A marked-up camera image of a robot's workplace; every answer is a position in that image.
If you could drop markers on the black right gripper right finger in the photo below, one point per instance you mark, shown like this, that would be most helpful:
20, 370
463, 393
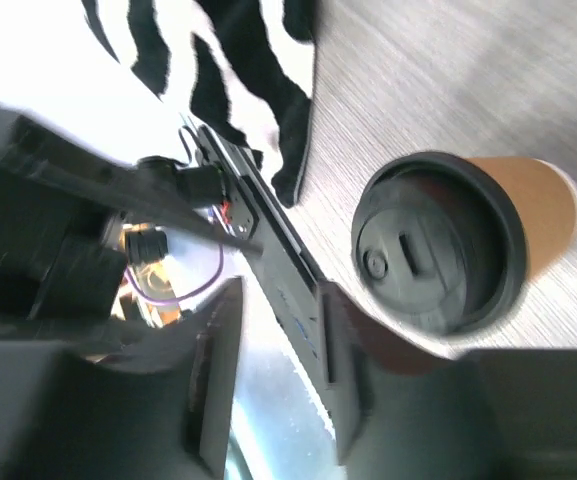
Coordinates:
400, 412

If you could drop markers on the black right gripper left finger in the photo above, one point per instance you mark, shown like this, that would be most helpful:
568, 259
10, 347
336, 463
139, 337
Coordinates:
160, 410

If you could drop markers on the black plastic cup lid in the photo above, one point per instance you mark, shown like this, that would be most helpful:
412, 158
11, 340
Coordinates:
439, 245

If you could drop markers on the brown paper coffee cup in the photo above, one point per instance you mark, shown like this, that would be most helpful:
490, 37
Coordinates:
545, 198

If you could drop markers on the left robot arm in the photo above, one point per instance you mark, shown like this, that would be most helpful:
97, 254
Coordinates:
63, 251

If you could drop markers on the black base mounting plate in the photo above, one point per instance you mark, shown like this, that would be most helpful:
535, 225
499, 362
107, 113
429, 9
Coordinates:
286, 271

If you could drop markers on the zebra print pillow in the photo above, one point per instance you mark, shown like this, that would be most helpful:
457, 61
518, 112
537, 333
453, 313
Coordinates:
245, 69

